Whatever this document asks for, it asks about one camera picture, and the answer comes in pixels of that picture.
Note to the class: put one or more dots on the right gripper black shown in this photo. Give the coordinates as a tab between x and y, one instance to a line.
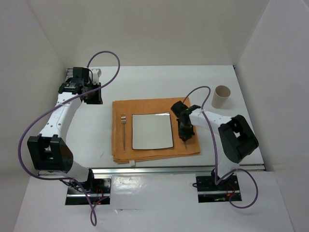
182	134

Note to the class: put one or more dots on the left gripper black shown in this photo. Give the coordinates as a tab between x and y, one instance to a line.
97	100

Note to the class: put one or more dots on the silver knife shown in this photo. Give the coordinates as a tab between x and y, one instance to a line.
186	145

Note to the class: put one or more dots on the silver fork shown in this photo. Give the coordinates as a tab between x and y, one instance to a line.
123	121

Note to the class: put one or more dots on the white square plate black rim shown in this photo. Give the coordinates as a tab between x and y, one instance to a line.
152	131

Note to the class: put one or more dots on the orange cloth placemat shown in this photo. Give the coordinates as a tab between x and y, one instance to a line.
146	106

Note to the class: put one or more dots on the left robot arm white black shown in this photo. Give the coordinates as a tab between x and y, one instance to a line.
82	77

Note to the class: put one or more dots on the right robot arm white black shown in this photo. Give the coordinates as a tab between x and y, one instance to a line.
233	138

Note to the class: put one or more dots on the beige paper cup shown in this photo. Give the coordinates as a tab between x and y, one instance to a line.
221	94

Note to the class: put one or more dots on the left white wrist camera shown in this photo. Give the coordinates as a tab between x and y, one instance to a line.
96	73

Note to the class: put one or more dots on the aluminium left rail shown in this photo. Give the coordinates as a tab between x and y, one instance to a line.
52	152

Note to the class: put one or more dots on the aluminium rail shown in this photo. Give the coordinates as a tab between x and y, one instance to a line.
52	152
157	170

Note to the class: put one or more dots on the aluminium front rail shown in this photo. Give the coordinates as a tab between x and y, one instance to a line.
157	170

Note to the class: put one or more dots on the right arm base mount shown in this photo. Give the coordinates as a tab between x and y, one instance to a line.
208	192

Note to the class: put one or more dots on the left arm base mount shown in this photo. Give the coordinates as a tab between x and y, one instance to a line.
98	192

